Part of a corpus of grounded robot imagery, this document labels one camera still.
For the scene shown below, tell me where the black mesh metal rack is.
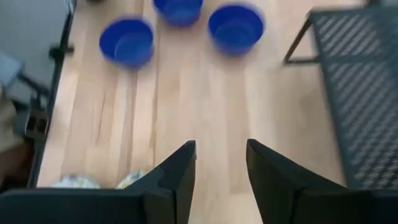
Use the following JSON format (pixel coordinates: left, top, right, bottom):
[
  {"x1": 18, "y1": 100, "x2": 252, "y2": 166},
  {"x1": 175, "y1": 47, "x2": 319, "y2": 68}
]
[{"x1": 283, "y1": 6, "x2": 398, "y2": 190}]

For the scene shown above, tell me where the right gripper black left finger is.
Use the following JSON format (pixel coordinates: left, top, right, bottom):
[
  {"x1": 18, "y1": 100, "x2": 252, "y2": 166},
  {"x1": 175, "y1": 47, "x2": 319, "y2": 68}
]
[{"x1": 126, "y1": 140, "x2": 197, "y2": 224}]

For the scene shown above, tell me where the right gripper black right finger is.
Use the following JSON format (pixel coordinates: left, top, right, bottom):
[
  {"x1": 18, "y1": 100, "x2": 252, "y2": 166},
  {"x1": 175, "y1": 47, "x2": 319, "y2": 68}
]
[{"x1": 246, "y1": 139, "x2": 346, "y2": 224}]

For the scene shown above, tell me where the black table frame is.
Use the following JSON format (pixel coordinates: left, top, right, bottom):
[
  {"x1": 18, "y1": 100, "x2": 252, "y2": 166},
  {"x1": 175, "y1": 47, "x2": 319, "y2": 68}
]
[{"x1": 26, "y1": 0, "x2": 78, "y2": 189}]

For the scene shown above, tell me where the blue mini bowl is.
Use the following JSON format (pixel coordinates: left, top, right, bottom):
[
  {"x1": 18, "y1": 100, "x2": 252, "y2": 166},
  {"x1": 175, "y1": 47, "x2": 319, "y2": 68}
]
[
  {"x1": 207, "y1": 3, "x2": 266, "y2": 57},
  {"x1": 152, "y1": 0, "x2": 205, "y2": 28},
  {"x1": 98, "y1": 17, "x2": 155, "y2": 69}
]

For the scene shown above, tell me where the person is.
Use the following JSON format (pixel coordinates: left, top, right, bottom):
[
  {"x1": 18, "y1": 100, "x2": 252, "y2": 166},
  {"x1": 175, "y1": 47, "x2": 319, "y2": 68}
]
[{"x1": 0, "y1": 86, "x2": 34, "y2": 187}]

